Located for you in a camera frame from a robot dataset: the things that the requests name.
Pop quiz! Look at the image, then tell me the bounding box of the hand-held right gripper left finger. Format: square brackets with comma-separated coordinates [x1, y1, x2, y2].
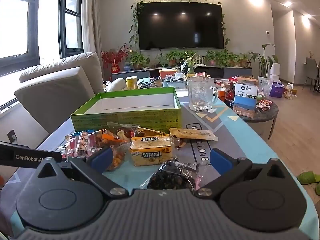
[37, 146, 129, 200]

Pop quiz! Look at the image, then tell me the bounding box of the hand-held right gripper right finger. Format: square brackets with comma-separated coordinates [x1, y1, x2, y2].
[195, 148, 288, 200]

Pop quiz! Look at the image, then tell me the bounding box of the orange nut snack packet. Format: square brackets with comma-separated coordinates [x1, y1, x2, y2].
[95, 129, 127, 172]

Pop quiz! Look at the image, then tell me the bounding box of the pink striped snack packet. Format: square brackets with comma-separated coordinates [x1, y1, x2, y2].
[65, 130, 97, 159]

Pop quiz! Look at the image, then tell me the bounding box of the clear packet of brown snacks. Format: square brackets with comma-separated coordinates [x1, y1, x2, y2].
[107, 122, 140, 141]

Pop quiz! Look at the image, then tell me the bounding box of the beige wafer bar packet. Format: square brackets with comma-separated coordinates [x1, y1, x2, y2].
[169, 128, 219, 141]

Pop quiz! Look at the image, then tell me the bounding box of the green cardboard box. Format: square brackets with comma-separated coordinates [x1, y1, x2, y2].
[70, 87, 182, 133]

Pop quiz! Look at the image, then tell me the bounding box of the yellow cracker packet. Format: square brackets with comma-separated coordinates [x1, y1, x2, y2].
[130, 135, 173, 167]

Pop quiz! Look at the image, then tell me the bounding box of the clear packet of black snacks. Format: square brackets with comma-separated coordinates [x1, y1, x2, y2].
[139, 157, 202, 193]

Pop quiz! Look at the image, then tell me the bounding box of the brown foil snack packet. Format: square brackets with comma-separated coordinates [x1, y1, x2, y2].
[136, 127, 186, 151]

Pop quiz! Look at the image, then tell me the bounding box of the round grey side table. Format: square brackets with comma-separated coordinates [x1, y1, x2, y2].
[220, 97, 279, 140]

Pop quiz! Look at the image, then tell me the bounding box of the blue and white carton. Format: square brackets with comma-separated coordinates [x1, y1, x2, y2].
[233, 82, 259, 118]

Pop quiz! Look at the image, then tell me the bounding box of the glass mug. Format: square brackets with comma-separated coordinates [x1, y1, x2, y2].
[187, 77, 219, 113]

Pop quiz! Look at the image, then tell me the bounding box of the beige sofa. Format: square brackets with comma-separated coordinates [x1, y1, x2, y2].
[14, 52, 106, 134]

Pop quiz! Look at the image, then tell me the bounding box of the yellow can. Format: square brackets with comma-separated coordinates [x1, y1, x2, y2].
[125, 76, 138, 91]

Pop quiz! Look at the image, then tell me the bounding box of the green slipper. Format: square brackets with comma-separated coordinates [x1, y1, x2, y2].
[297, 171, 320, 186]

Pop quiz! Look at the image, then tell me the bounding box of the purple bag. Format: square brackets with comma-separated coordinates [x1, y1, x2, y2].
[269, 82, 284, 98]

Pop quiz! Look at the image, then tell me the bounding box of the blue plastic basket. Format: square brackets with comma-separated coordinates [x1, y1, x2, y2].
[162, 77, 188, 90]

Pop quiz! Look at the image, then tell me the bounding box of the orange box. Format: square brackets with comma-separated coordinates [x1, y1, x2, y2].
[159, 69, 179, 79]

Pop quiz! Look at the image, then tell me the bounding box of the potted green plant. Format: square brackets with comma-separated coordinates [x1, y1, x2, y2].
[163, 50, 186, 68]
[203, 49, 241, 68]
[127, 51, 151, 71]

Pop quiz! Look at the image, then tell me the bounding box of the red flower bouquet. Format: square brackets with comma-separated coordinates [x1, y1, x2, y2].
[101, 44, 131, 73]

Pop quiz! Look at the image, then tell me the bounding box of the spider plant in vase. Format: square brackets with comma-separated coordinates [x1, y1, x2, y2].
[179, 51, 201, 75]

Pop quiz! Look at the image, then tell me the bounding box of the white humidifier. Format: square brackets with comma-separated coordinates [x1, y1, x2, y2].
[269, 62, 281, 83]

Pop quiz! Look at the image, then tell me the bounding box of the large leaf potted plant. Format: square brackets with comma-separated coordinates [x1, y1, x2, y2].
[249, 43, 278, 78]

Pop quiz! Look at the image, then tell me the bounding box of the grey dining chair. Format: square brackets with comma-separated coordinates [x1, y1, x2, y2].
[303, 57, 320, 91]

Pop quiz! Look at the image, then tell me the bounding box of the beige curtain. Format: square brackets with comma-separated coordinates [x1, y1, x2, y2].
[81, 0, 103, 53]

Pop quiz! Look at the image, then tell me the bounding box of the narrow black framed window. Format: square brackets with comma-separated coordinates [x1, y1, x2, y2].
[58, 0, 84, 59]

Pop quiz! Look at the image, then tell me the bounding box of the wall socket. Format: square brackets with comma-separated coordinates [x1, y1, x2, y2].
[7, 129, 18, 144]

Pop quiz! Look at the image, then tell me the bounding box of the wall television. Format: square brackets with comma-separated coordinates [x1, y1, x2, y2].
[136, 2, 225, 51]

